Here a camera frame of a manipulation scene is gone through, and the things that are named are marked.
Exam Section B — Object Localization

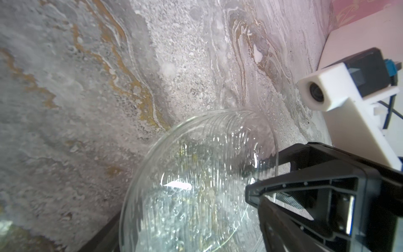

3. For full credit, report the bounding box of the white plastic bin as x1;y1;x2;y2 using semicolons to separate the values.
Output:
318;5;403;157

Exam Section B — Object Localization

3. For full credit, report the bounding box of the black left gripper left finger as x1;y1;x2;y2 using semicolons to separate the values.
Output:
78;212;121;252

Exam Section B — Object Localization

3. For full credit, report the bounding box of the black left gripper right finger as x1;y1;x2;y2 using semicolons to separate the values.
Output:
258;196;330;252

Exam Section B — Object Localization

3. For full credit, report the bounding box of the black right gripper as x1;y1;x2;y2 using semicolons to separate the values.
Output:
245;160;403;252

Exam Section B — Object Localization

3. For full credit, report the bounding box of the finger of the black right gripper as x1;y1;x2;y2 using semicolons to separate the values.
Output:
279;142;403;176

